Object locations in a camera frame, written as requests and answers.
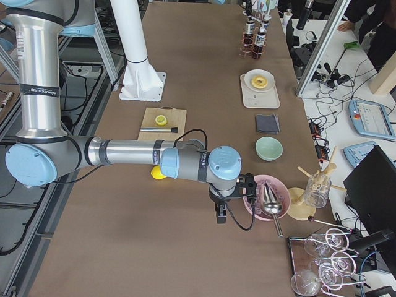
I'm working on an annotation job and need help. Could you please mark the bamboo cutting board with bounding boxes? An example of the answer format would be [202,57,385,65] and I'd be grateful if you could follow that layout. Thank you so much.
[138,108,187,140]

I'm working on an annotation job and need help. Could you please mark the pink bowl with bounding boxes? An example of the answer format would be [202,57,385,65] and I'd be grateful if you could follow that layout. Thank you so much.
[254,174,291,222]

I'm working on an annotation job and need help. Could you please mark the clear glass jar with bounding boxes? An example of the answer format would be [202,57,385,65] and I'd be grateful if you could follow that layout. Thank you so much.
[303,173,332,208]

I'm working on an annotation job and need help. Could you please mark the copper wire bottle rack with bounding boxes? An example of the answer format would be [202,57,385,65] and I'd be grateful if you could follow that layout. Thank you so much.
[239,11,271,60]

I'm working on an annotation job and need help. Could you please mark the black monitor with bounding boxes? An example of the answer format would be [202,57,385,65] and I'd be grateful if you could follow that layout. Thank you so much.
[343,145,395,233]

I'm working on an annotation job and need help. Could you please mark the right tea bottle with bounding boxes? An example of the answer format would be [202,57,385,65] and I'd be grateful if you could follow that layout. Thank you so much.
[260,19,270,39]

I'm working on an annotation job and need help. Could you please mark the cream rabbit tray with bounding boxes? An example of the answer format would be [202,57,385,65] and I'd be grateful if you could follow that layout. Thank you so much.
[240,74,280,109]

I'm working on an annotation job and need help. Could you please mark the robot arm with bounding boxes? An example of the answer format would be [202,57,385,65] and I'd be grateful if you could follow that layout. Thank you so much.
[4,1,256,218]

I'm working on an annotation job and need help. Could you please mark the lower whole lemon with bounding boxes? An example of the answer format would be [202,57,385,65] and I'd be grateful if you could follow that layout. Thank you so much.
[150,165,166,180]

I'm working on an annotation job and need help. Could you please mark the mint green bowl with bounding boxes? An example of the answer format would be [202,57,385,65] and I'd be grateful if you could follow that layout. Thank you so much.
[255,137,283,161]

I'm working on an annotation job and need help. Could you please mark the tea bottle white cap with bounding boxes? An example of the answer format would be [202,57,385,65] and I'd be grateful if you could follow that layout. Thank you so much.
[243,19,255,49]

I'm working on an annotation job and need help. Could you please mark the half lemon slice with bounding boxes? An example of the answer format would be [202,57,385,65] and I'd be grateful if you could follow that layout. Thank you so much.
[155,114,168,126]

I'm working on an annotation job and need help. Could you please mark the dark wooden glass tray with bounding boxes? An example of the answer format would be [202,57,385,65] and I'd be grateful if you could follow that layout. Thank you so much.
[287,235,322,276]

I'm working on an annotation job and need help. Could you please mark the blue teach pendant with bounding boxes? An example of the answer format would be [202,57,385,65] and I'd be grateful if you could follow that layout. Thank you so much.
[348,100,395,140]
[343,141,377,168]

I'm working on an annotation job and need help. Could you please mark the steel muddler cylinder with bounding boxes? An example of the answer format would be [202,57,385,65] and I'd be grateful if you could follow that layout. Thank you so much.
[140,127,179,133]

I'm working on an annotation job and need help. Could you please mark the middle tea bottle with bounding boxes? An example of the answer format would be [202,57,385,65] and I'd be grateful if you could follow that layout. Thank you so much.
[252,27,266,59]

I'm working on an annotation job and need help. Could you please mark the wooden mug tree stand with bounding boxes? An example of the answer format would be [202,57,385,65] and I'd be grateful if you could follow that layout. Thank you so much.
[287,146,347,220]

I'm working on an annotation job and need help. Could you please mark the glazed ring donut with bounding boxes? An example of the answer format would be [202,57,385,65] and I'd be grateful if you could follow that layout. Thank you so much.
[251,75,268,90]

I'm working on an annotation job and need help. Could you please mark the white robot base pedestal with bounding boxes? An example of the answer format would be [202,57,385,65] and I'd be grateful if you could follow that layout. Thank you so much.
[111,0,166,102]

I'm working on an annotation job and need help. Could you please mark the aluminium frame post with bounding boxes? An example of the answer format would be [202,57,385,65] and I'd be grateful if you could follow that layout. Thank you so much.
[296,0,350,98]

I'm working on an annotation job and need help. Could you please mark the white round plate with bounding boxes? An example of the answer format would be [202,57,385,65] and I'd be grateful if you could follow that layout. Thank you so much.
[243,69,275,93]

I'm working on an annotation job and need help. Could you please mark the metal ice scoop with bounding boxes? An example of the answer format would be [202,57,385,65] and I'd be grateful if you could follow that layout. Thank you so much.
[262,182,283,238]

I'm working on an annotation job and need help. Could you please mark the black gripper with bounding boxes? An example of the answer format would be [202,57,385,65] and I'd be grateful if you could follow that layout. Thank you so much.
[209,173,257,212]

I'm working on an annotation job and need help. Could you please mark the grey folded cloth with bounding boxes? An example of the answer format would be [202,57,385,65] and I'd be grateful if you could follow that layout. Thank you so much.
[255,114,280,134]

